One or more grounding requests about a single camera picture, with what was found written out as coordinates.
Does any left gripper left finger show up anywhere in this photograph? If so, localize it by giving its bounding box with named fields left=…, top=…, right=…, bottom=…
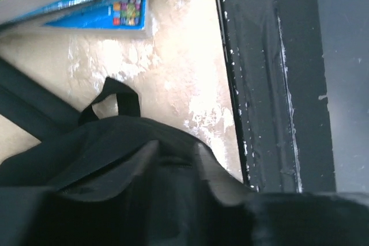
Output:
left=1, top=141, right=160, bottom=245

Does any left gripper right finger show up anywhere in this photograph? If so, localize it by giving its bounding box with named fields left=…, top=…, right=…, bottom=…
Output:
left=195, top=144, right=368, bottom=245

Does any black backpack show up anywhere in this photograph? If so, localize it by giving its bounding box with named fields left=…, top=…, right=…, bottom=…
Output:
left=1, top=61, right=214, bottom=245

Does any blue children's book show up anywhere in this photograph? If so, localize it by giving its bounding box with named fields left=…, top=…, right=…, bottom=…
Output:
left=42, top=0, right=152, bottom=39

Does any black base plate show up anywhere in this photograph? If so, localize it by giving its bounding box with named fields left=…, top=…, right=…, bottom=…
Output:
left=216, top=0, right=336, bottom=192

